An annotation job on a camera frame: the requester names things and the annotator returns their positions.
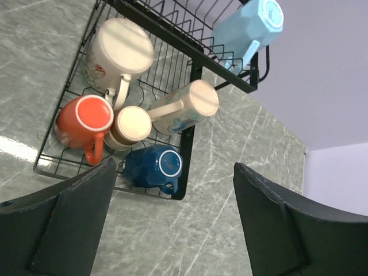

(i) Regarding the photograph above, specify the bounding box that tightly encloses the black wire dish rack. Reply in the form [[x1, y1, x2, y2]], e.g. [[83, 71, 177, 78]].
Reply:
[[33, 1, 270, 200]]

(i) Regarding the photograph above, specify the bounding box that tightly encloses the stainless steel cup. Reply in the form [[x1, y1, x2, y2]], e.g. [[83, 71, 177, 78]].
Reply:
[[104, 106, 152, 151]]

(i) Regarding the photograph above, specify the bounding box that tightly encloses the dark blue scalloped mug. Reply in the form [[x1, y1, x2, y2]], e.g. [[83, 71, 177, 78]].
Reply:
[[120, 144, 183, 195]]

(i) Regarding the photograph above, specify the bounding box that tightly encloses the light blue faceted mug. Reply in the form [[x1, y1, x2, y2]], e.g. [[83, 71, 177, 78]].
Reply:
[[211, 0, 284, 75]]

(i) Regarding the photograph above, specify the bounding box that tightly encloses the pink mug orange handle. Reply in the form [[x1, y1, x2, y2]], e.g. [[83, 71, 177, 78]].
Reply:
[[54, 94, 114, 166]]

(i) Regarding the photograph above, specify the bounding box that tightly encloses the cream mug green inside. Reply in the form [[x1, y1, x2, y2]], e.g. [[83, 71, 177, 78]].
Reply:
[[83, 18, 154, 111]]

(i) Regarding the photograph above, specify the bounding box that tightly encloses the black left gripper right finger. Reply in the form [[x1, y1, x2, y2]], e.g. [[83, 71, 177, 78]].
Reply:
[[233, 163, 367, 275]]

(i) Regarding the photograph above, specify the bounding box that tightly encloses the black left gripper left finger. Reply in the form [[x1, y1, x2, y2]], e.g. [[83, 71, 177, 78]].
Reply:
[[1, 158, 116, 275]]

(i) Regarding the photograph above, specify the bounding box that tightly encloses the beige dragon print mug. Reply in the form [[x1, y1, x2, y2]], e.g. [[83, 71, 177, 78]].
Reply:
[[147, 79, 219, 135]]

